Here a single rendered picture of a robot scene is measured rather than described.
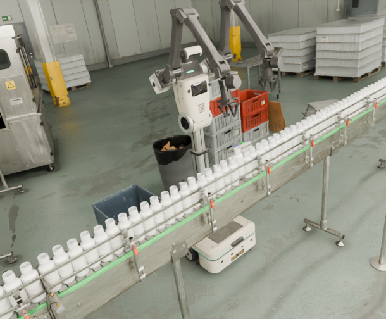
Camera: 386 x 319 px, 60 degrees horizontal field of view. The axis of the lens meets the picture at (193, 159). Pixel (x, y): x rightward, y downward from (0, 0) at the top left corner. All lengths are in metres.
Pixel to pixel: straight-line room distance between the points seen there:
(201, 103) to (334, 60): 6.05
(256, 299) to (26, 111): 3.78
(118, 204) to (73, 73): 9.06
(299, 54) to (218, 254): 6.75
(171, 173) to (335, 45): 5.54
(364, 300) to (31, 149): 4.33
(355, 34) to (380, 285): 5.93
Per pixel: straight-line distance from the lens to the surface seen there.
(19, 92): 5.00
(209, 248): 2.64
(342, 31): 8.07
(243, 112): 4.71
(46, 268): 1.45
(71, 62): 11.05
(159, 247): 1.65
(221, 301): 2.62
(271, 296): 2.65
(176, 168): 3.50
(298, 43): 8.71
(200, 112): 2.40
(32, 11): 9.19
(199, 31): 1.88
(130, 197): 2.22
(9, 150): 5.22
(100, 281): 1.56
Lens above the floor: 1.96
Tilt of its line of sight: 25 degrees down
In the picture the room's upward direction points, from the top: 8 degrees counter-clockwise
